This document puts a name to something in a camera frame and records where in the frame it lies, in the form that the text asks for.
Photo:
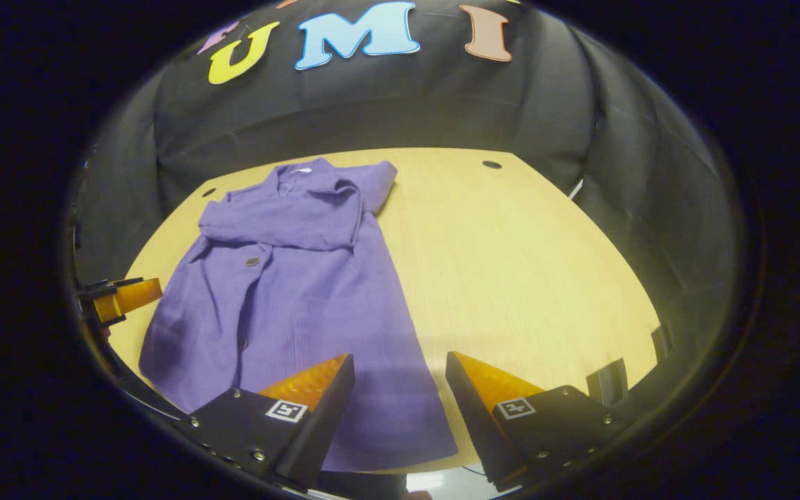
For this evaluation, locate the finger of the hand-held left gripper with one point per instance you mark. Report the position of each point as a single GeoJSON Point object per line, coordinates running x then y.
{"type": "Point", "coordinates": [112, 283]}
{"type": "Point", "coordinates": [132, 297]}

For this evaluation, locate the purple shirt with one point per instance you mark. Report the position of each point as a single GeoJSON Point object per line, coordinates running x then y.
{"type": "Point", "coordinates": [303, 305]}

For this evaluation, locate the black backdrop cloth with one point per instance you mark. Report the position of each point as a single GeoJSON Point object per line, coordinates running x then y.
{"type": "Point", "coordinates": [372, 104]}

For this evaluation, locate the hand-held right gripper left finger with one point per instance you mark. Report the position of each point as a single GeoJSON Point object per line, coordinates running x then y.
{"type": "Point", "coordinates": [320, 423]}

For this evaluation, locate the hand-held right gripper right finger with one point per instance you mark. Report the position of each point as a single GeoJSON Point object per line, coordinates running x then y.
{"type": "Point", "coordinates": [476, 423]}

